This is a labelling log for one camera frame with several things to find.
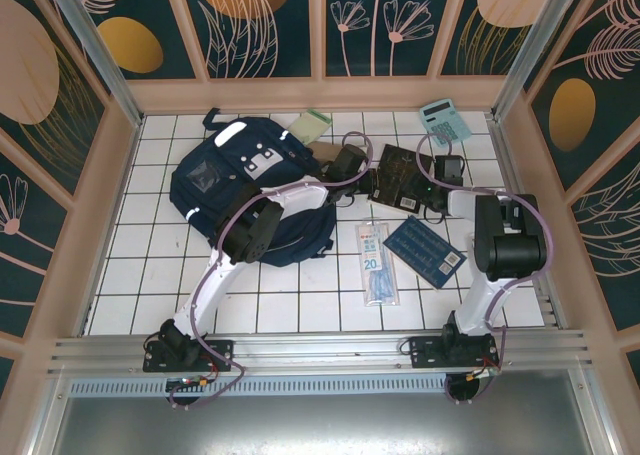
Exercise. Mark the clear pack of pens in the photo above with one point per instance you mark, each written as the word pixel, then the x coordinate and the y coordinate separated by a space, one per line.
pixel 377 265

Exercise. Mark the aluminium table side rail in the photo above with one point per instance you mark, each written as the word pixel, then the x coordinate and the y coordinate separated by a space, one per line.
pixel 517 175

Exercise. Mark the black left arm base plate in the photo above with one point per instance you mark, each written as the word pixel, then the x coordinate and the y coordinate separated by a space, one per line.
pixel 220 355

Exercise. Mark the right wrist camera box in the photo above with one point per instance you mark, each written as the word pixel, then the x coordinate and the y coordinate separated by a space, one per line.
pixel 448 169

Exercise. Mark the dark floral wall panel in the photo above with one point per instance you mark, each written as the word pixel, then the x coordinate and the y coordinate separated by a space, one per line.
pixel 25 250
pixel 600 75
pixel 610 235
pixel 30 75
pixel 130 25
pixel 240 25
pixel 500 25
pixel 380 25

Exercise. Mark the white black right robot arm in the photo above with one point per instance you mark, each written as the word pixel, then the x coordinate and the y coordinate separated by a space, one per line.
pixel 510 240

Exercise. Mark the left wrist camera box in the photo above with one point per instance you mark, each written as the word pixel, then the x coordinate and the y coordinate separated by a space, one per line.
pixel 350 159

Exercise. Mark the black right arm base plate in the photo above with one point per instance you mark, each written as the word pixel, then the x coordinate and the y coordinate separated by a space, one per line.
pixel 425 355

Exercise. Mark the aluminium mounting rail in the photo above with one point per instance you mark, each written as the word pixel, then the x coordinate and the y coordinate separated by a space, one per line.
pixel 320 347

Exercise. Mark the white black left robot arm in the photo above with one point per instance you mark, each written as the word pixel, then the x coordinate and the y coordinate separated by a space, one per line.
pixel 250 230

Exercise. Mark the tan pencil case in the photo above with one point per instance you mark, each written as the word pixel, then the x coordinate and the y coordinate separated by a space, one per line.
pixel 322 151

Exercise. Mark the blue notebook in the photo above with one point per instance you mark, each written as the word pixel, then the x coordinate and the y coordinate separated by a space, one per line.
pixel 425 252

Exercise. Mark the pale green notepad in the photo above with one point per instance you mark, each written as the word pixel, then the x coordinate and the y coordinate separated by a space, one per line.
pixel 311 125

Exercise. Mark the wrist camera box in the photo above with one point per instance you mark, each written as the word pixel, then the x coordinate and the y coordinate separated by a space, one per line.
pixel 448 169
pixel 350 159

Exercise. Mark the teal desk calculator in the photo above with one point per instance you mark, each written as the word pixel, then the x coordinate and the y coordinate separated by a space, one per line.
pixel 445 122

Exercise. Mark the navy blue backpack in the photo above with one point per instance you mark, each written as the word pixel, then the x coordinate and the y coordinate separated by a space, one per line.
pixel 225 175

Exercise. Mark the aluminium frame post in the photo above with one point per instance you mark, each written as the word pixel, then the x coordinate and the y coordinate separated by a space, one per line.
pixel 540 50
pixel 105 60

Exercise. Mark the black hardcover book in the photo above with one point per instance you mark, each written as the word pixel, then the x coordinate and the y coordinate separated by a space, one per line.
pixel 397 175

